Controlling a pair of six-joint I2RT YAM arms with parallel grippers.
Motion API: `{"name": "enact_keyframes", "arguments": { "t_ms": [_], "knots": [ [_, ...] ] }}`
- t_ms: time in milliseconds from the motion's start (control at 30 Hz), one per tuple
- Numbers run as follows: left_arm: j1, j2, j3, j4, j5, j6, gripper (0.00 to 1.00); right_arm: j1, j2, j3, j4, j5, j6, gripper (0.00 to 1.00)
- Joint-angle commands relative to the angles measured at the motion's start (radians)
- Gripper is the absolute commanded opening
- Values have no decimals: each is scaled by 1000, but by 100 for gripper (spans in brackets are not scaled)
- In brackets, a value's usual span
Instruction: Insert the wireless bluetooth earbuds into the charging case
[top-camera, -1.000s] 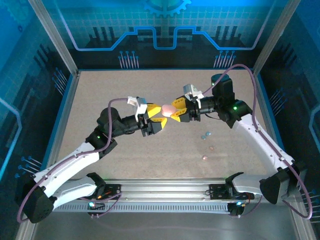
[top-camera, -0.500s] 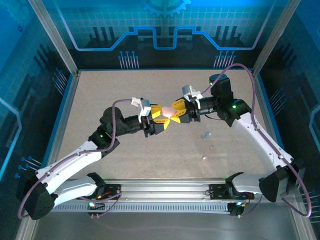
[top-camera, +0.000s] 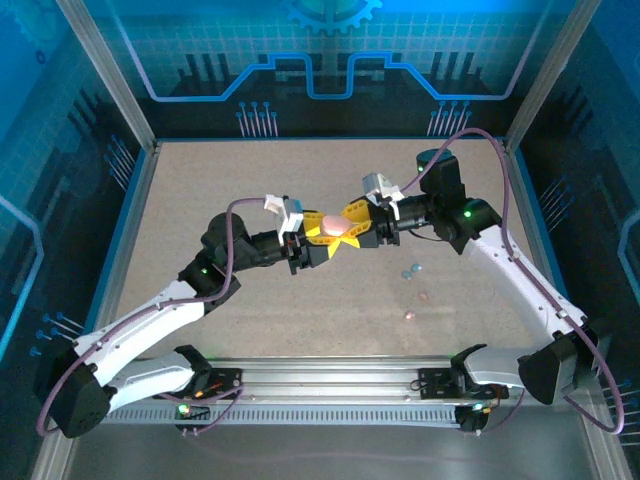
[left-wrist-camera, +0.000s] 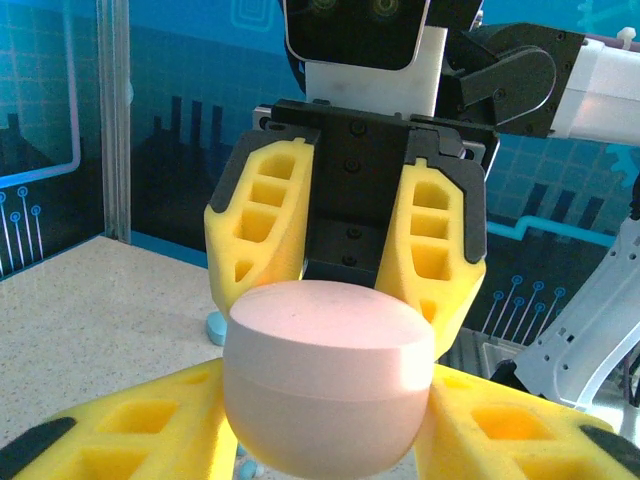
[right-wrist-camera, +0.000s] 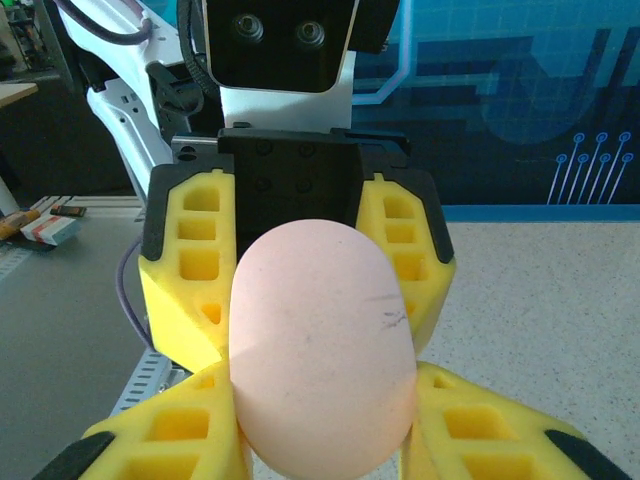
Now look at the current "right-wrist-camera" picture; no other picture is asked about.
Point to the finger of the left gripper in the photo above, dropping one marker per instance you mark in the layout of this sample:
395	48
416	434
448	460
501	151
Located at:
165	300
425	260

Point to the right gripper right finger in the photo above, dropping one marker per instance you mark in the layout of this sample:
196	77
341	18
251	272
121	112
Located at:
500	440

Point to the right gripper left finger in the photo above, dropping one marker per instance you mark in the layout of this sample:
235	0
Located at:
140	435

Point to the pink soft toy piece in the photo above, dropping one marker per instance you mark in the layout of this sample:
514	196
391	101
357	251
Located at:
320	350

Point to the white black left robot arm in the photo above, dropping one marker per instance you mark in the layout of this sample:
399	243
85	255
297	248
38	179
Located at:
125	110

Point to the black small box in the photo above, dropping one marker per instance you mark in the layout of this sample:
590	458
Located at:
67	211

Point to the white red small box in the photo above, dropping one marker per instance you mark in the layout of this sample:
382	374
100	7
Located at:
50	231

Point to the orange yellow small item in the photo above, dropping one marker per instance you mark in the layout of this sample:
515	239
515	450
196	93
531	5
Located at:
15	225

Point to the wooden table top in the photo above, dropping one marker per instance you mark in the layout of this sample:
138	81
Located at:
15	94

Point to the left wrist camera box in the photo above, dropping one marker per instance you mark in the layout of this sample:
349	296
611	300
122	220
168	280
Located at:
280	45

